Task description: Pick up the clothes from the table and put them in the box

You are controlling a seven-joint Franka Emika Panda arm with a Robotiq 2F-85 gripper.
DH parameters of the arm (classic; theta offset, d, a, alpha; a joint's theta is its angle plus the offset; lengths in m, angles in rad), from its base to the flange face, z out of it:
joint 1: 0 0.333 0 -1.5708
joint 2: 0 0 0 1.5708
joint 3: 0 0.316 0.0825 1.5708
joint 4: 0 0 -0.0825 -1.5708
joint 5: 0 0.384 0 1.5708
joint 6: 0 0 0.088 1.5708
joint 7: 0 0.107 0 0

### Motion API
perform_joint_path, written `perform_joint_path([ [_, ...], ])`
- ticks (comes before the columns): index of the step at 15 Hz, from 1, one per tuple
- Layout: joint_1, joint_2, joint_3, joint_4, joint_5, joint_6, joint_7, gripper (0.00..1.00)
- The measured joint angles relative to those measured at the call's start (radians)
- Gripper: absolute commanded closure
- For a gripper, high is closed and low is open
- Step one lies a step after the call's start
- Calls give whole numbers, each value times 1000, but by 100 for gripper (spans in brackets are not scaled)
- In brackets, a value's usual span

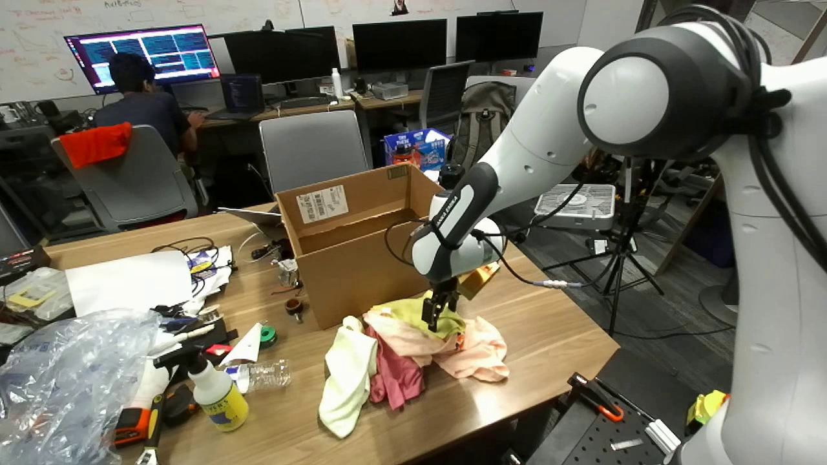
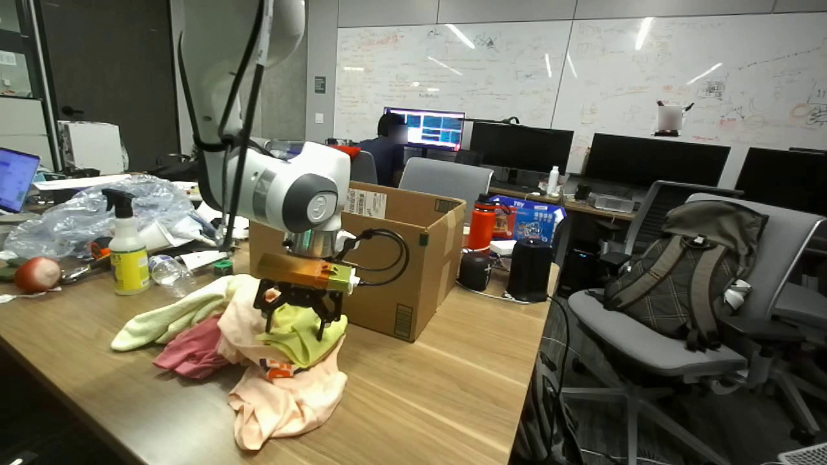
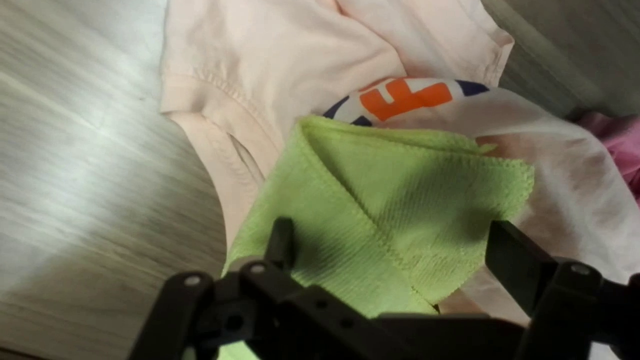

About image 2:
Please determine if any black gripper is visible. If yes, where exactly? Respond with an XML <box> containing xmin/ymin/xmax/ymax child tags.
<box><xmin>253</xmin><ymin>277</ymin><xmax>348</xmax><ymax>343</ymax></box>

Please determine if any yellow-green cloth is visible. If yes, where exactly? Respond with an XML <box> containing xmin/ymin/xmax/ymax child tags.
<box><xmin>256</xmin><ymin>300</ymin><xmax>350</xmax><ymax>373</ymax></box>

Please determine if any peach t-shirt with logo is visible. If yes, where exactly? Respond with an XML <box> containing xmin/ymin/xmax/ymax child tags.
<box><xmin>215</xmin><ymin>272</ymin><xmax>350</xmax><ymax>453</ymax></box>

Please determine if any pink cloth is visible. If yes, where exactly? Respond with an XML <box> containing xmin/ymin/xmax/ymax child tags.
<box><xmin>151</xmin><ymin>313</ymin><xmax>231</xmax><ymax>382</ymax></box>

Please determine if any cardboard box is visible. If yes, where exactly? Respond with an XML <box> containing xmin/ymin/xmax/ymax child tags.
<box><xmin>244</xmin><ymin>178</ymin><xmax>468</xmax><ymax>343</ymax></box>

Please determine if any small black box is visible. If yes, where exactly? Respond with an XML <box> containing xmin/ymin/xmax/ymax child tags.
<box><xmin>456</xmin><ymin>251</ymin><xmax>496</xmax><ymax>292</ymax></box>

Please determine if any white printer box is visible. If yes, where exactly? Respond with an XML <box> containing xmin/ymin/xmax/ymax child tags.
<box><xmin>57</xmin><ymin>116</ymin><xmax>132</xmax><ymax>175</ymax></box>

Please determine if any pale green towel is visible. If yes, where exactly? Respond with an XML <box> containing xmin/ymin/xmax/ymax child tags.
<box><xmin>109</xmin><ymin>274</ymin><xmax>241</xmax><ymax>354</ymax></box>

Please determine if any white paper sheet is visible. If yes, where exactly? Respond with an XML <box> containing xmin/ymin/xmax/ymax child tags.
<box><xmin>191</xmin><ymin>202</ymin><xmax>253</xmax><ymax>242</ymax></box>

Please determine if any yellow spray bottle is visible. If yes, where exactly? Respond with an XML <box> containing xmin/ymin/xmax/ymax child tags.
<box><xmin>100</xmin><ymin>188</ymin><xmax>151</xmax><ymax>296</ymax></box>

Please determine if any seated person dark shirt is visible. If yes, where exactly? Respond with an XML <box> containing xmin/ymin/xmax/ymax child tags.
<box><xmin>359</xmin><ymin>112</ymin><xmax>408</xmax><ymax>188</ymax></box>

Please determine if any grey padded office chair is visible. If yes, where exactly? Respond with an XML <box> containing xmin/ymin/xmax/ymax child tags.
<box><xmin>394</xmin><ymin>154</ymin><xmax>496</xmax><ymax>214</ymax></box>

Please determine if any red bottle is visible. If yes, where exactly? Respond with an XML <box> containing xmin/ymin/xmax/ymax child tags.
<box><xmin>464</xmin><ymin>202</ymin><xmax>498</xmax><ymax>252</ymax></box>

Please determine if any lit computer monitor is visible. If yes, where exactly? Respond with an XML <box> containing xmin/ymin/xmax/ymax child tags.
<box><xmin>381</xmin><ymin>105</ymin><xmax>468</xmax><ymax>153</ymax></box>

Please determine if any black cylindrical speaker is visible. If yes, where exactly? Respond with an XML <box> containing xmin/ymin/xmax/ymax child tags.
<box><xmin>505</xmin><ymin>238</ymin><xmax>553</xmax><ymax>302</ymax></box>

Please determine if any clear plastic bag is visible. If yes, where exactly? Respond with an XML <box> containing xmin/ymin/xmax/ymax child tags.
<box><xmin>1</xmin><ymin>172</ymin><xmax>216</xmax><ymax>261</ymax></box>

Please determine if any blue printed carton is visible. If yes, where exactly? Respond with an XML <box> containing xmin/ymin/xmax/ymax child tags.
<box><xmin>487</xmin><ymin>190</ymin><xmax>566</xmax><ymax>246</ymax></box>

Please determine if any red apple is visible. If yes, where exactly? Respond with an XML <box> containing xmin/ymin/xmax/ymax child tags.
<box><xmin>13</xmin><ymin>256</ymin><xmax>63</xmax><ymax>294</ymax></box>

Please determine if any dark computer monitor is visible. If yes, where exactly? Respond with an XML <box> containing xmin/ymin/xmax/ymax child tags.
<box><xmin>583</xmin><ymin>132</ymin><xmax>734</xmax><ymax>190</ymax></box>
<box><xmin>734</xmin><ymin>144</ymin><xmax>827</xmax><ymax>218</ymax></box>
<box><xmin>468</xmin><ymin>118</ymin><xmax>576</xmax><ymax>175</ymax></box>

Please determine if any open laptop blue screen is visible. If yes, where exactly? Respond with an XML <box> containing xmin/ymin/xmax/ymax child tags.
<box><xmin>0</xmin><ymin>144</ymin><xmax>43</xmax><ymax>214</ymax></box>

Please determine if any grey mesh office chair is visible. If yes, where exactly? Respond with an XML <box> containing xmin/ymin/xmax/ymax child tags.
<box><xmin>562</xmin><ymin>190</ymin><xmax>827</xmax><ymax>449</ymax></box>

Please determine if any olive grey backpack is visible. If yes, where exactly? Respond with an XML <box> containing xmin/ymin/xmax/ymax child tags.
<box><xmin>602</xmin><ymin>198</ymin><xmax>769</xmax><ymax>352</ymax></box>

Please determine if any llama plush toy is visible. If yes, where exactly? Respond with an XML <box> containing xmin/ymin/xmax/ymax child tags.
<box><xmin>654</xmin><ymin>97</ymin><xmax>697</xmax><ymax>140</ymax></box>

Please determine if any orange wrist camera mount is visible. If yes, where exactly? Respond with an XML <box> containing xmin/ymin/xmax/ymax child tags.
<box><xmin>256</xmin><ymin>251</ymin><xmax>362</xmax><ymax>296</ymax></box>

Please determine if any black camera cable loop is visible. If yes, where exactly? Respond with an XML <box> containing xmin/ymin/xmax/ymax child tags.
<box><xmin>345</xmin><ymin>225</ymin><xmax>412</xmax><ymax>289</ymax></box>

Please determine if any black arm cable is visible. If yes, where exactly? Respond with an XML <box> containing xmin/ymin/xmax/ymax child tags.
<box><xmin>176</xmin><ymin>0</ymin><xmax>272</xmax><ymax>252</ymax></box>

